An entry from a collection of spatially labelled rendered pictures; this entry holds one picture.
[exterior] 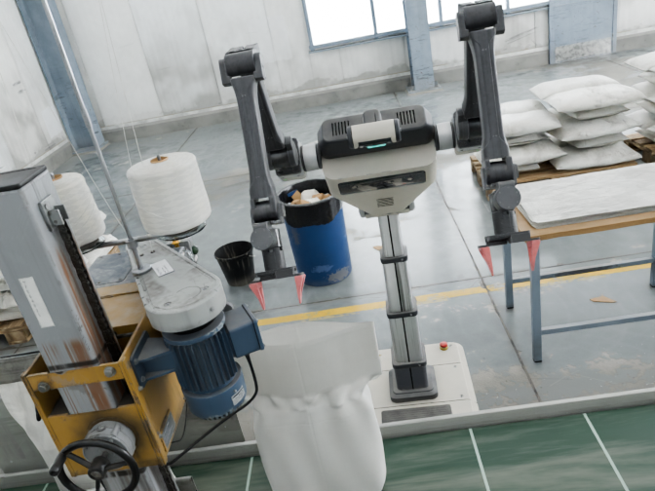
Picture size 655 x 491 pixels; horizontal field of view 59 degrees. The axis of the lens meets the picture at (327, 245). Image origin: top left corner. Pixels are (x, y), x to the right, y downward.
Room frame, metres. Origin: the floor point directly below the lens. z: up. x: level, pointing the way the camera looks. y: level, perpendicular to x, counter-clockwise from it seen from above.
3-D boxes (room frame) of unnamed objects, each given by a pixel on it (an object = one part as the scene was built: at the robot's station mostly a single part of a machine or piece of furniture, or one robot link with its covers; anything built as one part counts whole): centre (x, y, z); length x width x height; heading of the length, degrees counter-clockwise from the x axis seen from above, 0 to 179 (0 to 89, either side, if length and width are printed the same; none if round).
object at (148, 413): (1.24, 0.58, 1.18); 0.34 x 0.25 x 0.31; 175
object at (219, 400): (1.19, 0.35, 1.21); 0.15 x 0.15 x 0.25
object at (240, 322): (1.22, 0.25, 1.25); 0.10 x 0.08 x 0.12; 20
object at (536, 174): (4.80, -2.05, 0.07); 1.20 x 0.82 x 0.14; 83
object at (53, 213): (1.13, 0.52, 1.68); 0.05 x 0.03 x 0.06; 175
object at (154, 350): (1.16, 0.43, 1.27); 0.12 x 0.09 x 0.09; 175
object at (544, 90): (4.95, -2.36, 0.69); 0.66 x 0.42 x 0.13; 82
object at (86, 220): (1.36, 0.60, 1.61); 0.15 x 0.14 x 0.17; 85
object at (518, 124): (4.64, -1.72, 0.57); 0.66 x 0.42 x 0.13; 77
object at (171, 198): (1.33, 0.34, 1.61); 0.17 x 0.17 x 0.17
